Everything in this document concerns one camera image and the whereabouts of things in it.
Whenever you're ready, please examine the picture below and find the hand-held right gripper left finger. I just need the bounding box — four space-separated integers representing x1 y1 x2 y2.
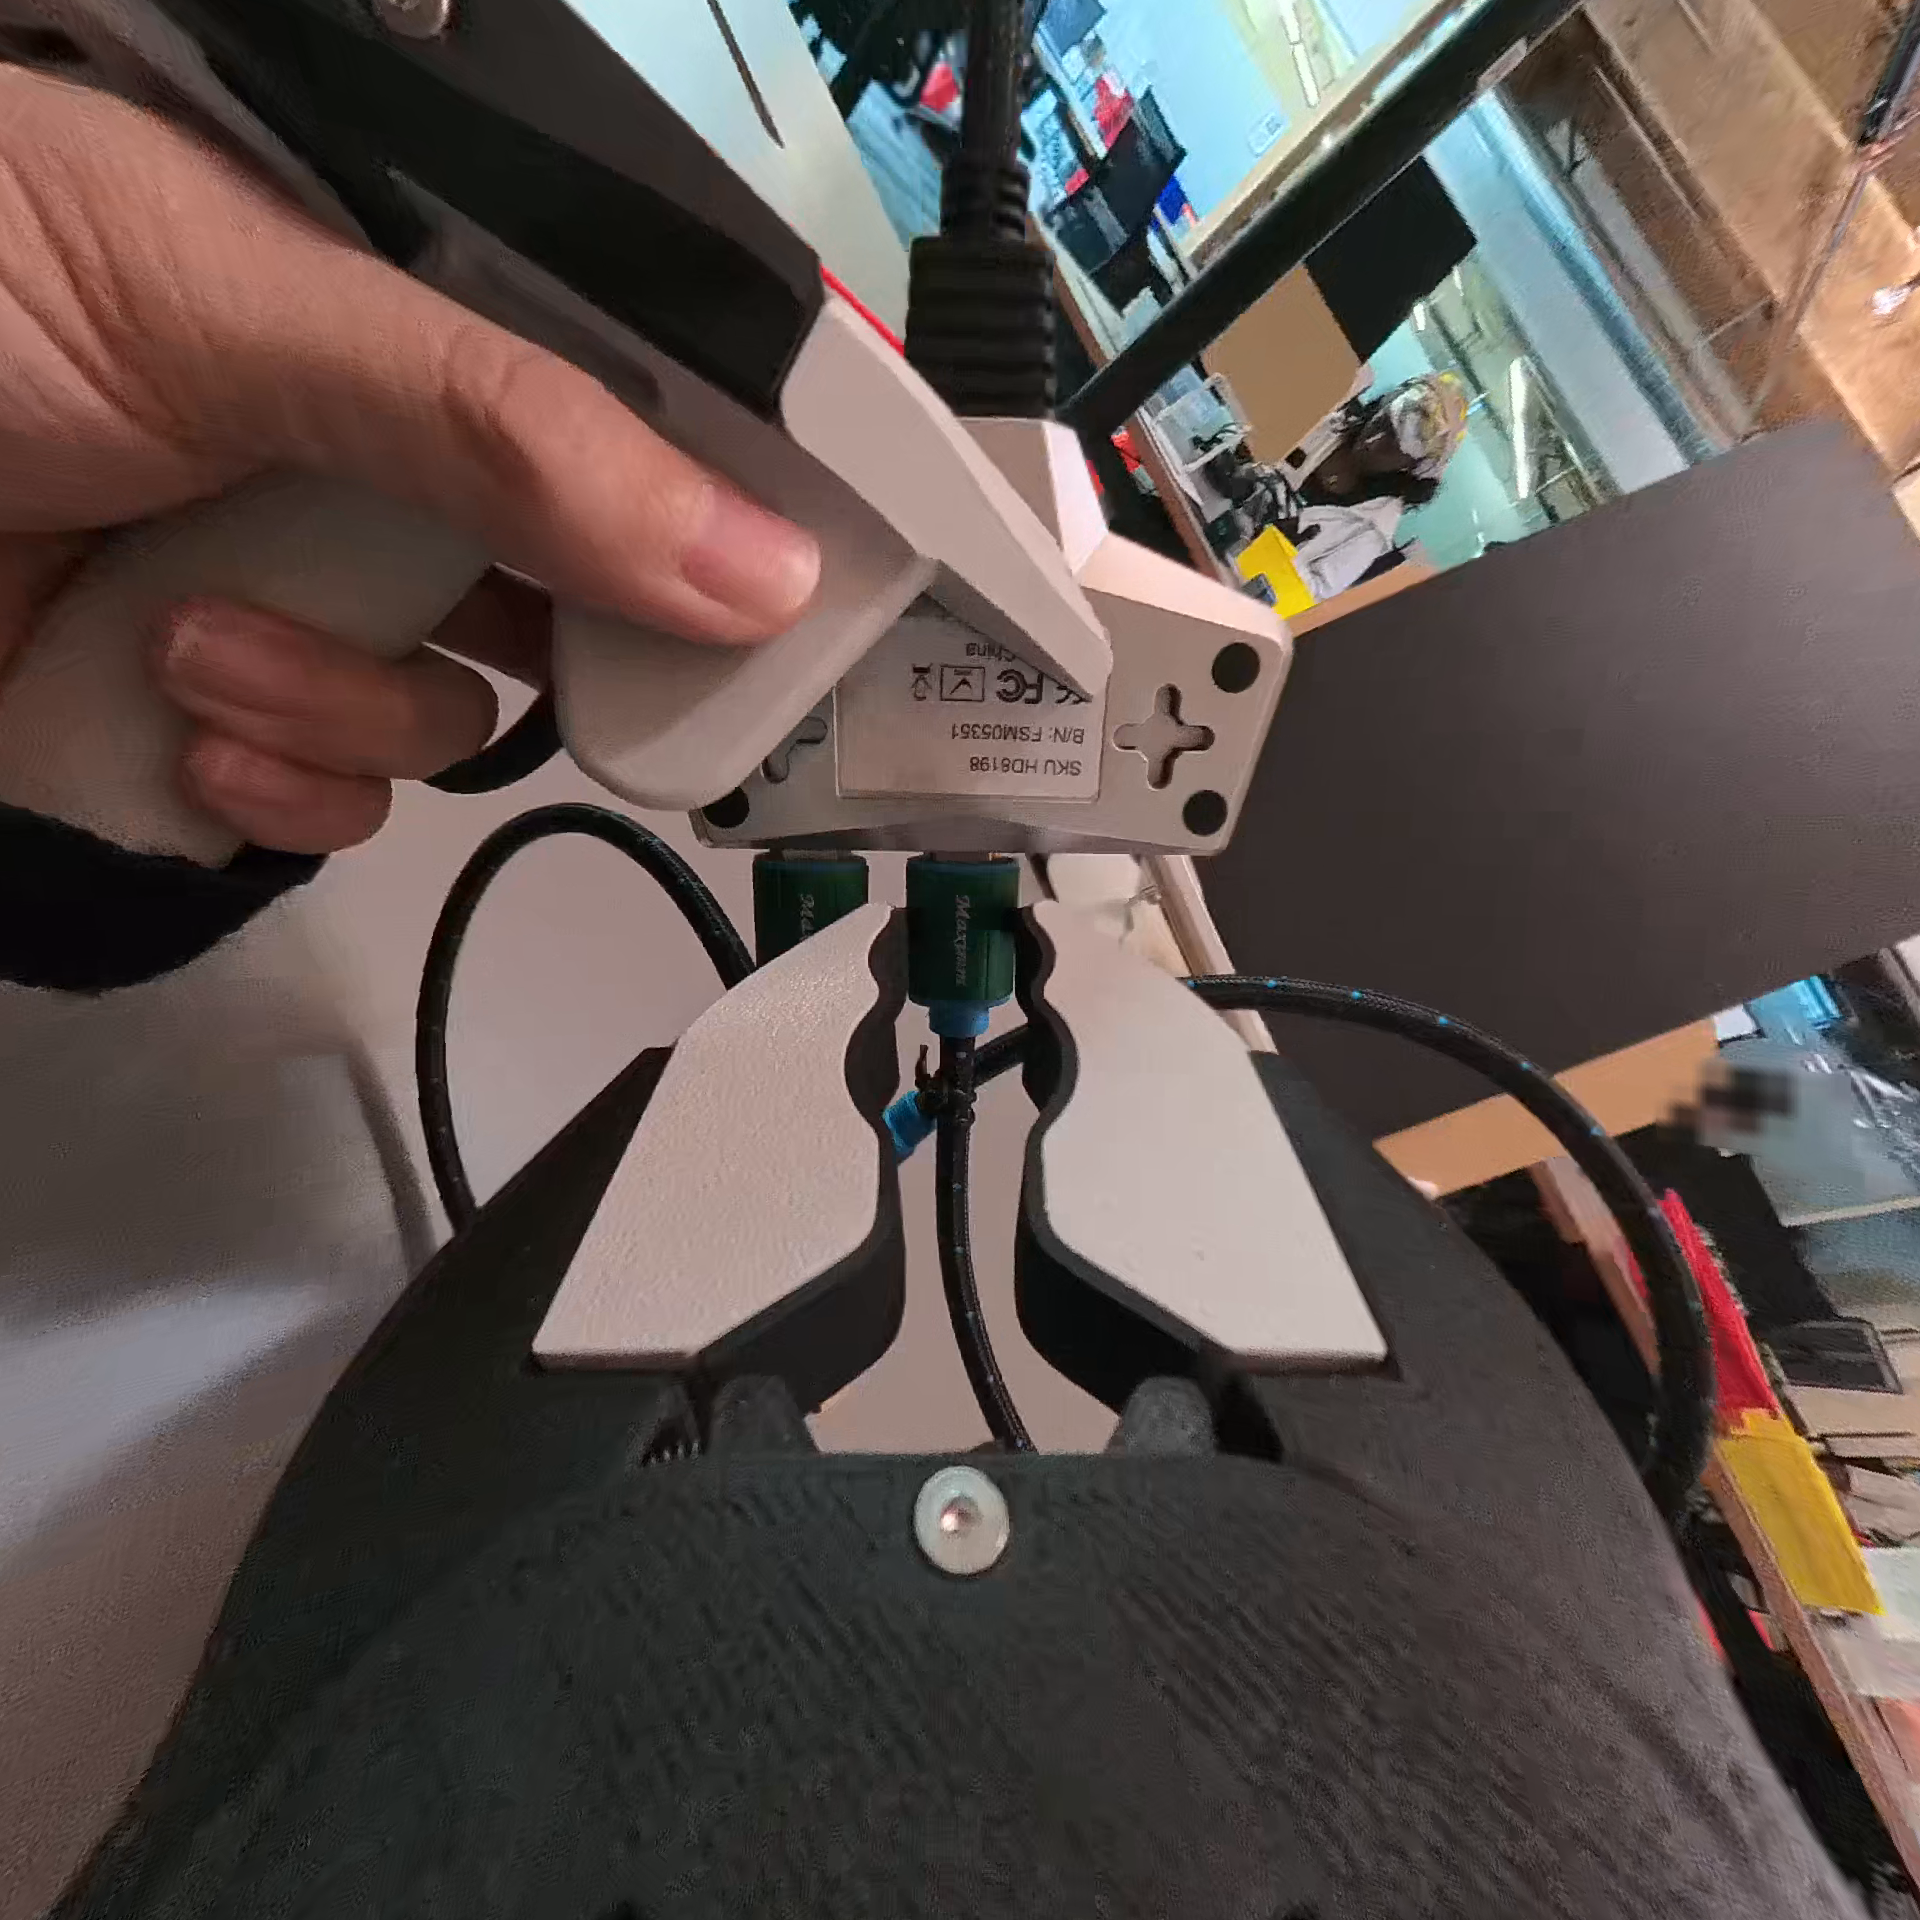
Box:
533 906 910 1370

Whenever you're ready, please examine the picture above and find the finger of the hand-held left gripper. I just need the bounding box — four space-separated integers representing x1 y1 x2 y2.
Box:
780 292 1117 708

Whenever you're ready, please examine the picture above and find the yellow plastic piece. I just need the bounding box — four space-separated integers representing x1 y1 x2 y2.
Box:
1714 1406 1889 1620

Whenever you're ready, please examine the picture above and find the red crate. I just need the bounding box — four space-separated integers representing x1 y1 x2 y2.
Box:
1656 1193 1788 1443

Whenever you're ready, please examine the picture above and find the black panel with wooden edge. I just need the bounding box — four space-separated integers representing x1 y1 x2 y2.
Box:
1206 420 1920 1191

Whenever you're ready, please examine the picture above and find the person's left hand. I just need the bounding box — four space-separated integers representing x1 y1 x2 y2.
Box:
0 66 825 861

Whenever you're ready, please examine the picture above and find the yellow bin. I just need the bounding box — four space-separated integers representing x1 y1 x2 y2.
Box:
1235 524 1319 621

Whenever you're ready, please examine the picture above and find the brown cardboard panel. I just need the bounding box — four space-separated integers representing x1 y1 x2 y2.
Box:
1201 267 1370 469

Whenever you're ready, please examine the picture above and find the braided cable with green plug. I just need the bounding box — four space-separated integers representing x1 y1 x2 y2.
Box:
885 855 1720 1520
416 805 873 1232

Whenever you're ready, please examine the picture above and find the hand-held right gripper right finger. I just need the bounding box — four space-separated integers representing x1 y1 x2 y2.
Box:
1016 897 1392 1416

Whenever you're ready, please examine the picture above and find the black pole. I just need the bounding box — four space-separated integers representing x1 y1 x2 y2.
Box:
1054 0 1585 441

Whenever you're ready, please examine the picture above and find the small black panel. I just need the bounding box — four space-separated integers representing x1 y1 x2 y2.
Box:
1303 156 1482 367

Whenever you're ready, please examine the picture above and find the silver splitter hub with cable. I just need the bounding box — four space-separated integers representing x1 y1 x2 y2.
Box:
691 0 1296 861

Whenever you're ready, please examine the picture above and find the person's left forearm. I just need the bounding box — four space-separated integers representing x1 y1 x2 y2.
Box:
0 802 331 997

